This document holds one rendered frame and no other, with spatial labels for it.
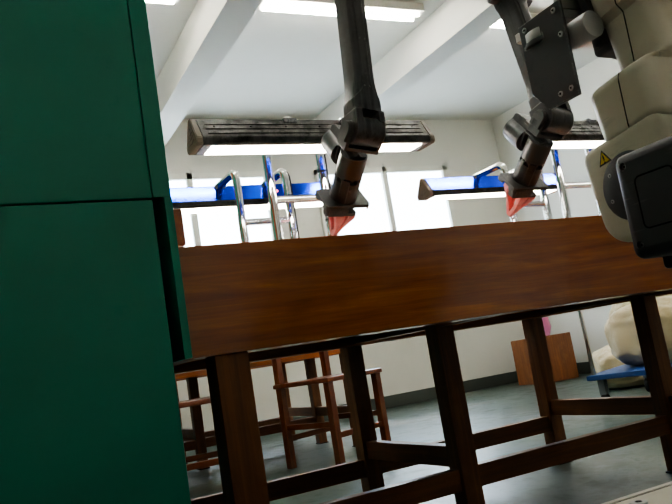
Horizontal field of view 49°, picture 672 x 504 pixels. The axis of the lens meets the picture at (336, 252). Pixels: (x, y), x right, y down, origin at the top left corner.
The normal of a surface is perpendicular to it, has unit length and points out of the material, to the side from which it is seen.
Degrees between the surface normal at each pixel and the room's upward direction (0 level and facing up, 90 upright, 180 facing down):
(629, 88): 90
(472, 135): 90
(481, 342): 90
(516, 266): 90
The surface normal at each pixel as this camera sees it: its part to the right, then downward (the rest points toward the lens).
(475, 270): 0.43, -0.20
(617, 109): -0.89, 0.08
